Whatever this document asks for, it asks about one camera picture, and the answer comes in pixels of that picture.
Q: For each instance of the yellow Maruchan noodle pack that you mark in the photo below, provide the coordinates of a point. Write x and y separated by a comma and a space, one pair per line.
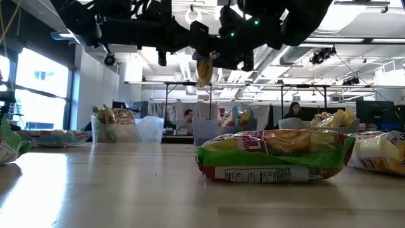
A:
379, 152
205, 71
346, 118
321, 120

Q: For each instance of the blue-edged Maruchan noodle pack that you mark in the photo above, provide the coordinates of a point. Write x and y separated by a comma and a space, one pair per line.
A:
233, 115
53, 138
248, 115

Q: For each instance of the smoky grey plastic bin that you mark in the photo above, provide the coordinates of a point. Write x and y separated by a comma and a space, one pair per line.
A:
209, 130

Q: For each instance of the light grey plastic bin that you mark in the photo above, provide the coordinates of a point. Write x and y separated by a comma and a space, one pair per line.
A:
294, 123

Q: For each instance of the clear plastic bin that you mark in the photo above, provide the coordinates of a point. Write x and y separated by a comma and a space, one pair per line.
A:
152, 130

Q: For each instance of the green-edged Maruchan noodle pack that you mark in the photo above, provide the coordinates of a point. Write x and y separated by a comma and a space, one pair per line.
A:
104, 115
12, 145
275, 155
123, 116

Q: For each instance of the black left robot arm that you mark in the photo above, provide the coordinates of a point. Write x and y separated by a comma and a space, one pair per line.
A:
142, 31

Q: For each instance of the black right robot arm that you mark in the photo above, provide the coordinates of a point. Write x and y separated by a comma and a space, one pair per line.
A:
300, 19

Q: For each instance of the black overhead rig stand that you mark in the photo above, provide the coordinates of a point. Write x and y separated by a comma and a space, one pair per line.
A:
282, 98
166, 101

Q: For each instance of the person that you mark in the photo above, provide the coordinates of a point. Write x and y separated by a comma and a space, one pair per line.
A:
295, 109
188, 115

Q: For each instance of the black ceiling spotlight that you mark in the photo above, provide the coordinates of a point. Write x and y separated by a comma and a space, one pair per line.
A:
322, 55

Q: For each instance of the long ceiling lamp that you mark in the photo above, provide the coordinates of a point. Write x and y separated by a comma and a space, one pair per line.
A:
335, 40
63, 35

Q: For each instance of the black computer monitor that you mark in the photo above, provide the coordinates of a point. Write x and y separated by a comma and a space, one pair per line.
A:
375, 112

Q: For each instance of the large window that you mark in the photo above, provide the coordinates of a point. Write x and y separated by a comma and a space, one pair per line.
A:
41, 95

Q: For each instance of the silver ventilation duct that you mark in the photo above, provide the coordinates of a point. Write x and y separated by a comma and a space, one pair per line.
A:
294, 55

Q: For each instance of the round black ceiling camera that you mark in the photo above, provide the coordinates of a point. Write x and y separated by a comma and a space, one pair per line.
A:
109, 59

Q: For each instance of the black aluminium rig frame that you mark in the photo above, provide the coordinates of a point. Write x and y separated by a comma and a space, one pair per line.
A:
177, 139

